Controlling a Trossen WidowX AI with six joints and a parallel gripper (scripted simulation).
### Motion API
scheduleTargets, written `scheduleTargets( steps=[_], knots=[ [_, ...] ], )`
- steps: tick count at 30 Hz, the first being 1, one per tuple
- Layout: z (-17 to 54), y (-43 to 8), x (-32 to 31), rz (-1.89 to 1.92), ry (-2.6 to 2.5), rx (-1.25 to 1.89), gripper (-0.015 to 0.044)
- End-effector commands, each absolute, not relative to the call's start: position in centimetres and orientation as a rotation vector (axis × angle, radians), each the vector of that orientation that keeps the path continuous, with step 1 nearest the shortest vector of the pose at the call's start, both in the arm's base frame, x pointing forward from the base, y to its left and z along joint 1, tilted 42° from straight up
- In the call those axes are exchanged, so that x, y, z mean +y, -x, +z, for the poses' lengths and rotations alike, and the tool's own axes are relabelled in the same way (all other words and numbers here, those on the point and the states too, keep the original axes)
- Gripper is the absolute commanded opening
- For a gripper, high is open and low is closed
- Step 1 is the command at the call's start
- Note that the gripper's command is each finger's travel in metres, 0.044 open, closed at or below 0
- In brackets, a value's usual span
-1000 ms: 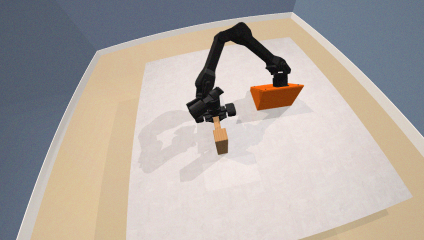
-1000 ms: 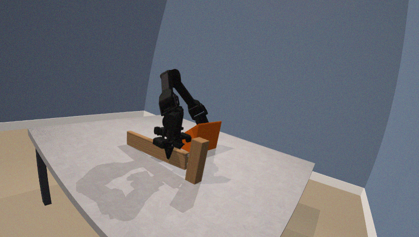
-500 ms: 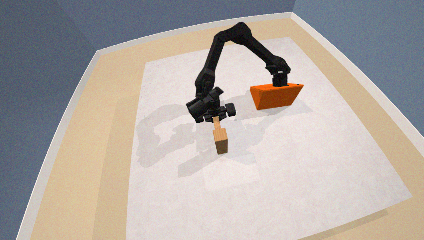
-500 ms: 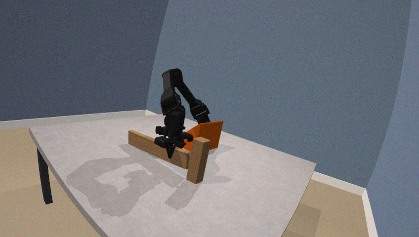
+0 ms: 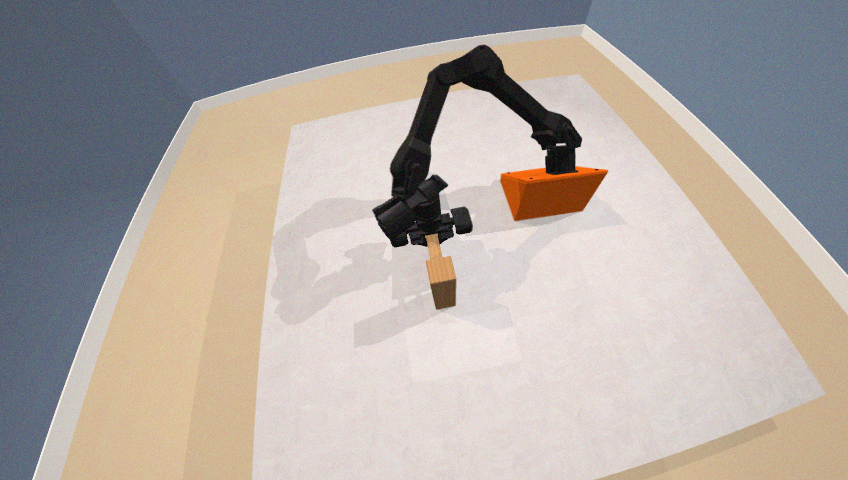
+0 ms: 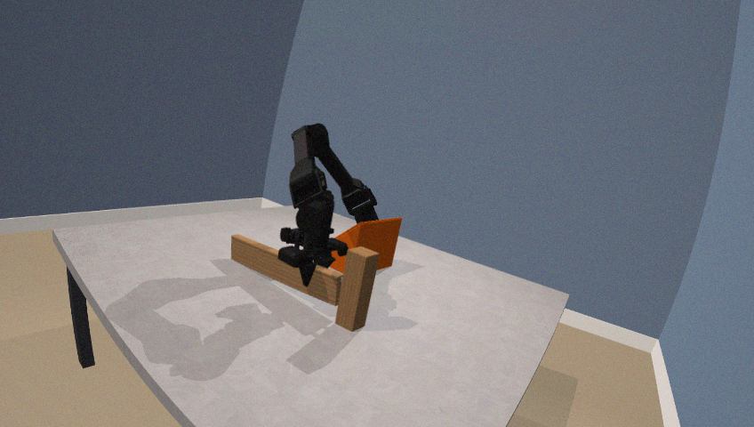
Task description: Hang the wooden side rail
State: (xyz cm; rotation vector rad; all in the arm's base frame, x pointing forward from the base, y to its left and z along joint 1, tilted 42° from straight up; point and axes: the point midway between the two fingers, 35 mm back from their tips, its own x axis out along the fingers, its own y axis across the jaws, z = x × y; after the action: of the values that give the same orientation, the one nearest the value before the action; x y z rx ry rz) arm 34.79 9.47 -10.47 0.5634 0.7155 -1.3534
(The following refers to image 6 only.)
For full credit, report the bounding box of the light wooden plank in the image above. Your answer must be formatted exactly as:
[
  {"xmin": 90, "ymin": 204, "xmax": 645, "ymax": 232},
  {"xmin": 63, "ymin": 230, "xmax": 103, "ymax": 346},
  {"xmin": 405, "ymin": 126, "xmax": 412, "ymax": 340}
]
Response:
[{"xmin": 231, "ymin": 234, "xmax": 343, "ymax": 306}]

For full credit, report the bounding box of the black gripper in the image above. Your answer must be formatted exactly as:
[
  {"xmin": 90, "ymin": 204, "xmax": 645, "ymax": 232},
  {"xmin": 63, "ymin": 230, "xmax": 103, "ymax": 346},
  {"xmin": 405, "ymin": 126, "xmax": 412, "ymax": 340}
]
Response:
[{"xmin": 277, "ymin": 225, "xmax": 348, "ymax": 287}]

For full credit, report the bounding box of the wooden post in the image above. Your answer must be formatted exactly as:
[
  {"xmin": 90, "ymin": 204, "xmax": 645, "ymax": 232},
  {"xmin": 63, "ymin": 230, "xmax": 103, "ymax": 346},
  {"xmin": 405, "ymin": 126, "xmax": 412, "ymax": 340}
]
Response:
[{"xmin": 335, "ymin": 246, "xmax": 380, "ymax": 332}]

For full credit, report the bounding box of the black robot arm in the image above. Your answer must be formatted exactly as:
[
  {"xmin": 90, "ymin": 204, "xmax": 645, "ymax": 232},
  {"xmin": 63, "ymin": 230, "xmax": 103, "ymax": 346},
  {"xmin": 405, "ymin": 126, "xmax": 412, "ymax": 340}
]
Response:
[{"xmin": 280, "ymin": 123, "xmax": 379, "ymax": 249}]

